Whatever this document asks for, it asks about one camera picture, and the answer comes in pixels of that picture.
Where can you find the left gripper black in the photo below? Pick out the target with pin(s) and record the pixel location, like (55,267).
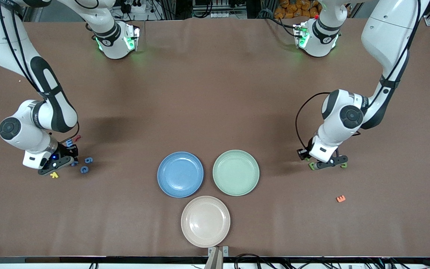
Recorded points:
(303,154)

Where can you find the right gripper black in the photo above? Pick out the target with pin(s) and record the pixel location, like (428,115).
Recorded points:
(65,151)

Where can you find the blue foam letter C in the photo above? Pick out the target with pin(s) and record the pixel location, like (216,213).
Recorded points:
(81,169)

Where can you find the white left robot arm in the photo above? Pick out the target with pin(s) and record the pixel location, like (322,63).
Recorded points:
(390,33)

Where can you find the yellow foam letter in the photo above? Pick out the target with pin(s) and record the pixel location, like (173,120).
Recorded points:
(54,174)

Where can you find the orange foam letter E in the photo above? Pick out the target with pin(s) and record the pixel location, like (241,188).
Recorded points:
(340,199)

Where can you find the pale green plate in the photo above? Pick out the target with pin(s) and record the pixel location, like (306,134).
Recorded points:
(236,172)

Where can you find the blue plate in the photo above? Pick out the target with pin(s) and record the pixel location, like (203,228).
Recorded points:
(180,174)

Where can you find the beige plate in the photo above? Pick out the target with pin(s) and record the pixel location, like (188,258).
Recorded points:
(205,221)

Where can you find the orange fruit pile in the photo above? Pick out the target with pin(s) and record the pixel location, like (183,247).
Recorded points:
(293,9)

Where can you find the white power strip with plugs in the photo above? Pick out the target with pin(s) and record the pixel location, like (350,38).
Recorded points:
(140,9)

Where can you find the grey metal mount bracket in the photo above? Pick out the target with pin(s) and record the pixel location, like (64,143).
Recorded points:
(215,259)

